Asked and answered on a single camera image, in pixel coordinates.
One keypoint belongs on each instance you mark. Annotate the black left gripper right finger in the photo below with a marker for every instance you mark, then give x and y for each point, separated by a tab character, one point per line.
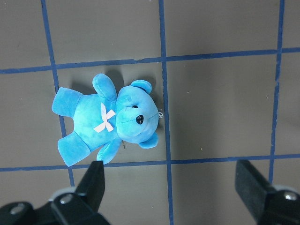
268	204

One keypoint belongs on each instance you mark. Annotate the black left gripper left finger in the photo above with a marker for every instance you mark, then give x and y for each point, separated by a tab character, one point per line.
79	207

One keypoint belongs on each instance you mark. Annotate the blue teddy bear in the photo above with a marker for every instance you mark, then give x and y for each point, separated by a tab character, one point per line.
102	121

